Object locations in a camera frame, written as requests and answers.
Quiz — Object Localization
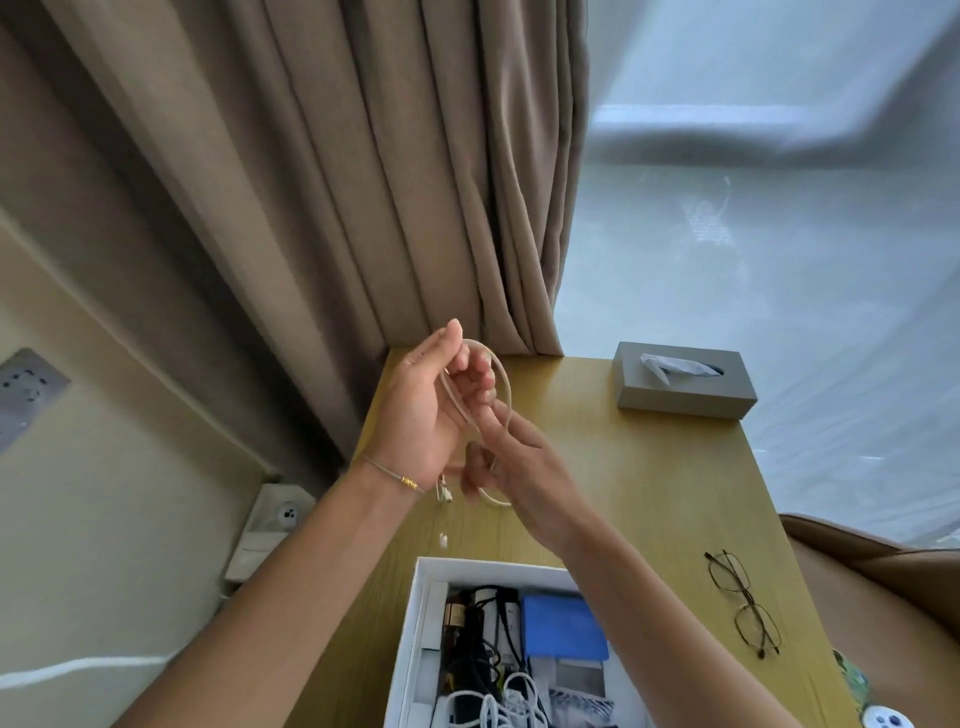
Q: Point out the grey tissue box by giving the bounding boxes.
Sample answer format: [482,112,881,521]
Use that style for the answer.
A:
[611,342,759,420]

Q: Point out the brown armchair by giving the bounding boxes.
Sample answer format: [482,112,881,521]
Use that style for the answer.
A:
[778,513,960,728]

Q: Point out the black power adapter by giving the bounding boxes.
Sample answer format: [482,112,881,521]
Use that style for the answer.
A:
[441,690,490,728]

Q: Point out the brown curtain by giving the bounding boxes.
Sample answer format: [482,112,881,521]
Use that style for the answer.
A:
[0,0,592,481]

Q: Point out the blue pouch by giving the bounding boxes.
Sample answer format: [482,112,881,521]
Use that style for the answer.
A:
[520,594,610,663]

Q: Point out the black cylindrical device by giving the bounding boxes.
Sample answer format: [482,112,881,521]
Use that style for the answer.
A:
[442,585,523,680]

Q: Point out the white tissue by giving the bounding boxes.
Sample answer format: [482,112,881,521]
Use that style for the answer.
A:
[639,352,726,387]

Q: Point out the white wall socket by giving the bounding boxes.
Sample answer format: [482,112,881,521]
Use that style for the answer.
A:
[223,483,318,586]

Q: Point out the white power cord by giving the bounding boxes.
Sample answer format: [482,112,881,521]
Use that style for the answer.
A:
[0,655,181,691]

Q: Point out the white round object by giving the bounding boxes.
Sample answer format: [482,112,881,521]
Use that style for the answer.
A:
[862,703,918,728]

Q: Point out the thin-framed eyeglasses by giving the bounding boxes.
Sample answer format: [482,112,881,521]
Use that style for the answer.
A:
[703,549,783,661]

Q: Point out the person's left forearm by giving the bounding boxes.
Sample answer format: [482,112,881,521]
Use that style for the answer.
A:
[112,459,438,728]

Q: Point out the green patterned item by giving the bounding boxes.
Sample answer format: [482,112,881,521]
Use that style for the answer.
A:
[831,648,873,700]

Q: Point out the thin bracelet with gold bead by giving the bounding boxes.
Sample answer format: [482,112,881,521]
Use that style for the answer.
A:
[357,454,427,496]

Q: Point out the white cardboard box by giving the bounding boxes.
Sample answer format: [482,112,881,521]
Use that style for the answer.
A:
[394,556,655,728]

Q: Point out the bundle of white cables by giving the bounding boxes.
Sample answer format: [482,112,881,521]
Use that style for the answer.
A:
[477,669,558,728]

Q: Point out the person's right hand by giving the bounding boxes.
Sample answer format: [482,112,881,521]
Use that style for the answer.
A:
[459,401,595,558]

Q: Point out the white cable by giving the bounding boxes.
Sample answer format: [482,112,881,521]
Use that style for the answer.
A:
[437,338,516,550]

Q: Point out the person's left hand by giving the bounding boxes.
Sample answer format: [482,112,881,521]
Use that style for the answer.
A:
[358,318,498,496]

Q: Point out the person's right forearm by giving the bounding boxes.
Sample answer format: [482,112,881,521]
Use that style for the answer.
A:
[556,517,759,728]

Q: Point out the grey wall socket panel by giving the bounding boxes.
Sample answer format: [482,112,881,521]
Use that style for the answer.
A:
[0,347,72,455]

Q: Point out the sheer white curtain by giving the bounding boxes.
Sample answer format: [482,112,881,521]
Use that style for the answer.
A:
[553,0,960,549]

